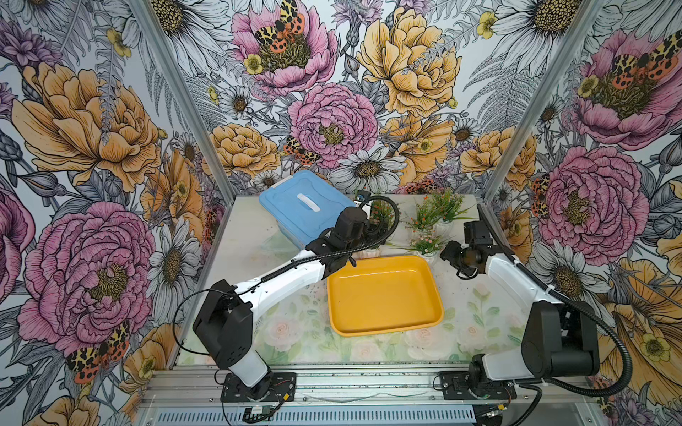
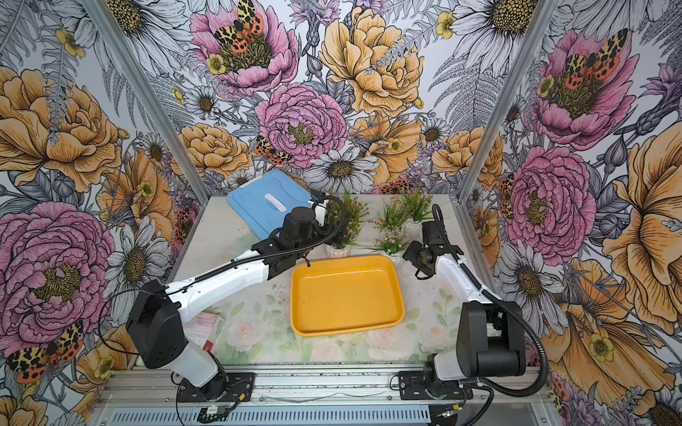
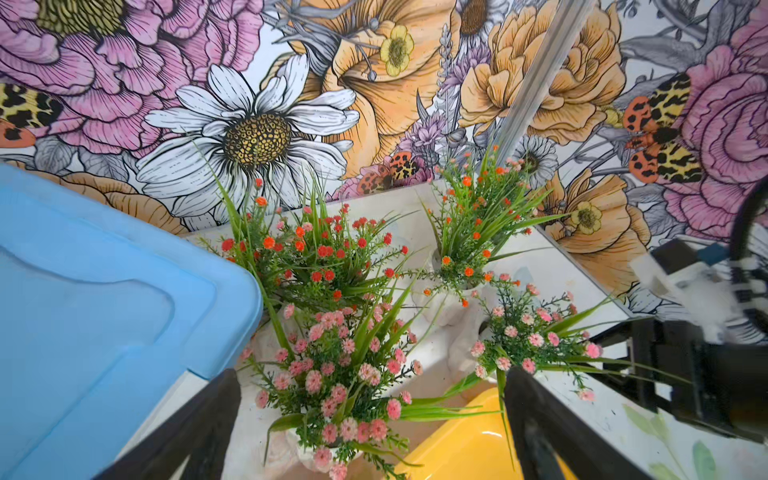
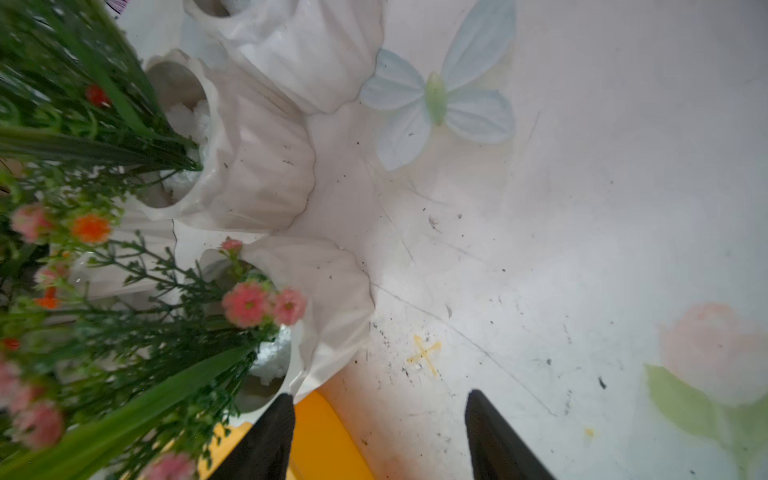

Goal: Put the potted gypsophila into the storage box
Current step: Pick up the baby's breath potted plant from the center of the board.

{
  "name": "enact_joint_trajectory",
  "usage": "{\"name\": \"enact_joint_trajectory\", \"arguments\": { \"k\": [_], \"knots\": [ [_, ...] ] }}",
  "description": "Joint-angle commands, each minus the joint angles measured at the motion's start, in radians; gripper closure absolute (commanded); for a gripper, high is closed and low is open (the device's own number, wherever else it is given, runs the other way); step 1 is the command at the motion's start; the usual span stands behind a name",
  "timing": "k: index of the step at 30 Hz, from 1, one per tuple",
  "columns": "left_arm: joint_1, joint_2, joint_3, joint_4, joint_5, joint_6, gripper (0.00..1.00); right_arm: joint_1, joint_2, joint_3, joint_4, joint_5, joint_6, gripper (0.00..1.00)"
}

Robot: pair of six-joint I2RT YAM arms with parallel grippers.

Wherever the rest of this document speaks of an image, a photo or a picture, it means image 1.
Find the red flower potted plant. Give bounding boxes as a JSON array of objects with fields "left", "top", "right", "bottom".
[{"left": 369, "top": 200, "right": 396, "bottom": 228}]

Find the yellow plastic tray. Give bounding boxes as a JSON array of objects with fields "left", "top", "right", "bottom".
[{"left": 327, "top": 256, "right": 445, "bottom": 337}]

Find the aluminium front rail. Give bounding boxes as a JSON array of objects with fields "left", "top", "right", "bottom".
[{"left": 135, "top": 363, "right": 598, "bottom": 411}]

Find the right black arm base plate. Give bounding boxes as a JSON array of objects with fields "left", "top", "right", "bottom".
[{"left": 433, "top": 371, "right": 517, "bottom": 401}]

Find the orange flower potted plant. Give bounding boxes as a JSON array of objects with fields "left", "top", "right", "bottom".
[{"left": 407, "top": 195, "right": 442, "bottom": 233}]

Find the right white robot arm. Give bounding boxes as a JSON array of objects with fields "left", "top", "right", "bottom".
[{"left": 440, "top": 220, "right": 633, "bottom": 398}]

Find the green grass potted plant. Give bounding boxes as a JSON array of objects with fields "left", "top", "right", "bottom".
[{"left": 431, "top": 189, "right": 471, "bottom": 235}]

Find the pink flower potted plant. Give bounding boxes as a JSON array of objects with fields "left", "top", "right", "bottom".
[{"left": 400, "top": 234, "right": 447, "bottom": 264}]

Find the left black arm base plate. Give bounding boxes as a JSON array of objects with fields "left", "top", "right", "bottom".
[{"left": 220, "top": 372, "right": 298, "bottom": 403}]

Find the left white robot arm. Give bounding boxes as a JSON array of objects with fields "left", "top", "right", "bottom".
[{"left": 193, "top": 196, "right": 400, "bottom": 399}]

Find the blue lidded storage box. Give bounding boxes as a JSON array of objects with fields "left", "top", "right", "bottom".
[{"left": 259, "top": 170, "right": 355, "bottom": 250}]

